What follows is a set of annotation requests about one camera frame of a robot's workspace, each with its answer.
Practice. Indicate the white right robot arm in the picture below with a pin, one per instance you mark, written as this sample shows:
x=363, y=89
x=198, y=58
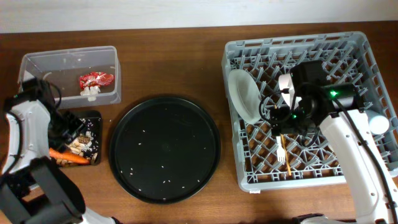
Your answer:
x=337, y=112

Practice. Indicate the black rectangular tray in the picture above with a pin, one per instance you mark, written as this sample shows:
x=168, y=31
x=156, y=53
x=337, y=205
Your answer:
x=93, y=121

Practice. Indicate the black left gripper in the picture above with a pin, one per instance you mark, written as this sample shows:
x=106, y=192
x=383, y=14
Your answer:
x=78, y=126

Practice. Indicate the brown ginger piece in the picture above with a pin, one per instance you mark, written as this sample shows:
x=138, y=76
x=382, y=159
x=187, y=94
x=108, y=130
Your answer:
x=84, y=139

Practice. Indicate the orange carrot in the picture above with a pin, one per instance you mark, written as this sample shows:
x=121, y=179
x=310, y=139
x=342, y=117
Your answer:
x=68, y=156

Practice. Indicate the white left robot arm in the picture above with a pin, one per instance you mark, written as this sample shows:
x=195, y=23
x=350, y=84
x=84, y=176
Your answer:
x=33, y=188

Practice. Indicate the pale pink bowl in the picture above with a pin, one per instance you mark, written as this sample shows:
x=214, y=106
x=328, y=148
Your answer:
x=287, y=90

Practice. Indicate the pile of rice and nuts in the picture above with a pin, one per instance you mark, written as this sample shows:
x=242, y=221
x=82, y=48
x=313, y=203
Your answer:
x=90, y=151

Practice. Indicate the red snack wrapper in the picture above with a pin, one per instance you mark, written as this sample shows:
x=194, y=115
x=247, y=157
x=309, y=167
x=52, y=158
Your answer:
x=95, y=79

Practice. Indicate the grey plate with food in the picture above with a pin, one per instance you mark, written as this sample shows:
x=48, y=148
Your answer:
x=244, y=95

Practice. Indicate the white plastic fork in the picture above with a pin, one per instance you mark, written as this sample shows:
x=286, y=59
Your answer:
x=280, y=150

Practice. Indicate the clear plastic waste bin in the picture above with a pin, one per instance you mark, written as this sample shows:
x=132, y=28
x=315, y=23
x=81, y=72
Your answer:
x=64, y=68

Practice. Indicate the light blue plastic cup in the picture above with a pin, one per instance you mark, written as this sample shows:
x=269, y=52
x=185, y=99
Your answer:
x=378, y=123

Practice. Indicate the round black serving tray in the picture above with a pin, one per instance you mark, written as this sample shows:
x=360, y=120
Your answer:
x=164, y=150

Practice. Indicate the grey dishwasher rack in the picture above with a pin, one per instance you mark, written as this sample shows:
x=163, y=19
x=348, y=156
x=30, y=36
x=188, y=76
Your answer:
x=347, y=58

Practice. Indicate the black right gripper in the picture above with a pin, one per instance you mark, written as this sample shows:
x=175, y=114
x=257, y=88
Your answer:
x=280, y=121

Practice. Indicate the wooden chopstick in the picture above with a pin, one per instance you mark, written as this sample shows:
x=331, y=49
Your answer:
x=286, y=162

